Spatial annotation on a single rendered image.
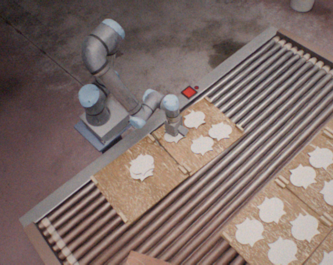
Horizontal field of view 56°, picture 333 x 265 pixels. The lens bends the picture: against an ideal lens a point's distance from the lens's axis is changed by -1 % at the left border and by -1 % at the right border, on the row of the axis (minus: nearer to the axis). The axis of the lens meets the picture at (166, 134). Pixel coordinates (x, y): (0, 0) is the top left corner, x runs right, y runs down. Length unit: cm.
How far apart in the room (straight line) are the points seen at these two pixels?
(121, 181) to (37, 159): 153
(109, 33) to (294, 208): 120
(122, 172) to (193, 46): 223
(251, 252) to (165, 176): 56
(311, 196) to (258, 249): 39
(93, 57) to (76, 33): 273
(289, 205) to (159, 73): 216
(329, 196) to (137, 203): 96
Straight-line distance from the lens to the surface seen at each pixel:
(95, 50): 141
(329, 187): 178
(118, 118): 189
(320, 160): 184
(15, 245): 290
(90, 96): 174
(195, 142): 177
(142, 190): 168
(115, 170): 175
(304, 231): 166
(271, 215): 164
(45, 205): 182
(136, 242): 162
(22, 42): 431
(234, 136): 182
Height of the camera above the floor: 247
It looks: 58 degrees down
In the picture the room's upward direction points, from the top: 8 degrees counter-clockwise
